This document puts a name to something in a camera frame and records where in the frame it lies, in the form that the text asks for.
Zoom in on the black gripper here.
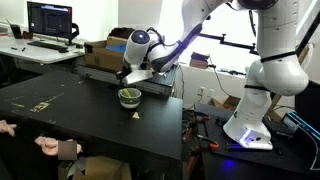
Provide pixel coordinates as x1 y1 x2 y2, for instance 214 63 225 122
116 66 131 81

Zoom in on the yellow marker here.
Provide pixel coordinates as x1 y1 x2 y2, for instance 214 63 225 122
122 88 131 97

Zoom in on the white mug with green band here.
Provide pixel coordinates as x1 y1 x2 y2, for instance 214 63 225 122
118 88 142 109

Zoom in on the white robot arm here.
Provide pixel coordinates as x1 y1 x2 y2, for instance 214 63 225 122
123 0 309 150

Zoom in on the cardboard box with blue lining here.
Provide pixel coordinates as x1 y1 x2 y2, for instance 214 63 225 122
84 36 127 72

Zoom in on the grey metal case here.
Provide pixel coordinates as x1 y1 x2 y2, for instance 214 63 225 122
78 63 178 96

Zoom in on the dark round object behind box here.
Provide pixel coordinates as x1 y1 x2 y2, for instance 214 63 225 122
109 27 134 39

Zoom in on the small brown box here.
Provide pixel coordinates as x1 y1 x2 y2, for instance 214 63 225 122
189 52 209 69

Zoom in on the white desk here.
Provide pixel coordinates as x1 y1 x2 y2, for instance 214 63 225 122
0 36 85 64

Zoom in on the computer monitor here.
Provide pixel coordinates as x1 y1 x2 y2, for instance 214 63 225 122
27 1 79 46

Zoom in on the black keyboard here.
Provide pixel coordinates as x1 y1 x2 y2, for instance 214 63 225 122
27 41 69 53

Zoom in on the black control box blue light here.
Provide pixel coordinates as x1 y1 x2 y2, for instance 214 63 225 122
282 112 320 141

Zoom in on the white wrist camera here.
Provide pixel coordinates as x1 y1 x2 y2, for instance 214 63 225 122
124 70 153 84

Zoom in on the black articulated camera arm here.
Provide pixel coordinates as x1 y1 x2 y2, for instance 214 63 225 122
199 33 259 55

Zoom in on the orange-handled clamp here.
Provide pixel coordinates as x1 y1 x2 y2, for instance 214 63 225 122
196 134 219 150

